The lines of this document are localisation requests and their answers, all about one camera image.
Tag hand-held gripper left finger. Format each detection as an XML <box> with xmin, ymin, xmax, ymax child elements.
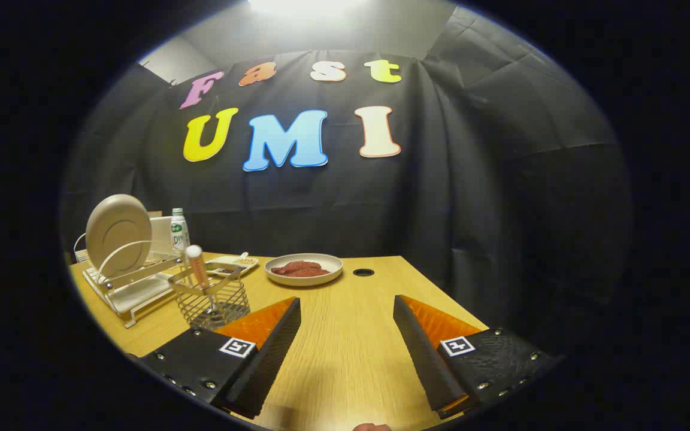
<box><xmin>140</xmin><ymin>296</ymin><xmax>302</xmax><ymax>420</ymax></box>

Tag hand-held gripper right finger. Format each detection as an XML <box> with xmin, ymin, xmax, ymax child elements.
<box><xmin>393</xmin><ymin>294</ymin><xmax>563</xmax><ymax>420</ymax></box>

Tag metal wire basket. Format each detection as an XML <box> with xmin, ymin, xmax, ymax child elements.
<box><xmin>168</xmin><ymin>263</ymin><xmax>252</xmax><ymax>331</ymax></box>

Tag spoon with red checked handle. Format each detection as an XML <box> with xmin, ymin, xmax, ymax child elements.
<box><xmin>184</xmin><ymin>245</ymin><xmax>212</xmax><ymax>313</ymax></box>

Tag white wire dish rack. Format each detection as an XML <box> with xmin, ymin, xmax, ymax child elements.
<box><xmin>74</xmin><ymin>232</ymin><xmax>214</xmax><ymax>329</ymax></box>

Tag beige round plate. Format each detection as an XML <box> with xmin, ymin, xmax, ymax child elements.
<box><xmin>86</xmin><ymin>194</ymin><xmax>153</xmax><ymax>277</ymax></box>

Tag beige plate with meat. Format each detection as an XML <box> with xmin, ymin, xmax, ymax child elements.
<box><xmin>264</xmin><ymin>253</ymin><xmax>344</xmax><ymax>287</ymax></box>

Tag white divided dish with beans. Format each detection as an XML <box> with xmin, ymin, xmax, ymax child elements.
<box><xmin>206</xmin><ymin>252</ymin><xmax>259</xmax><ymax>279</ymax></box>

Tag black backdrop cloth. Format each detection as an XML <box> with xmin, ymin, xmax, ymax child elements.
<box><xmin>60</xmin><ymin>6</ymin><xmax>633</xmax><ymax>336</ymax></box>

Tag white drip tray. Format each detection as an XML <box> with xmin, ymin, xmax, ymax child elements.
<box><xmin>84</xmin><ymin>268</ymin><xmax>187</xmax><ymax>317</ymax></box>

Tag white plastic bottle green label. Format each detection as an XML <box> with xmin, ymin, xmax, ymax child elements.
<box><xmin>170</xmin><ymin>208</ymin><xmax>190</xmax><ymax>253</ymax></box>

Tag white toaster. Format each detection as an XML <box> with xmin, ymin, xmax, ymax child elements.
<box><xmin>149</xmin><ymin>215</ymin><xmax>174</xmax><ymax>256</ymax></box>

